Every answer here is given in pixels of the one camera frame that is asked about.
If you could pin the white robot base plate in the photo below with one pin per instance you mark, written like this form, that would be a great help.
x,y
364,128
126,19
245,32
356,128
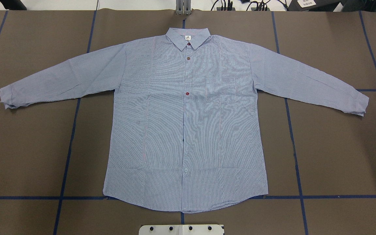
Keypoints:
x,y
196,229

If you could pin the brown paper table mat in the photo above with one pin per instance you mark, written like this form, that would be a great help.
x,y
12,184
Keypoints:
x,y
320,162

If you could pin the blue striped button shirt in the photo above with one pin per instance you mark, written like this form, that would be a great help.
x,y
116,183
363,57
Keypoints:
x,y
185,132

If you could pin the aluminium frame post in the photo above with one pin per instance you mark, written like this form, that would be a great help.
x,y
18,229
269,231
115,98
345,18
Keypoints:
x,y
183,7

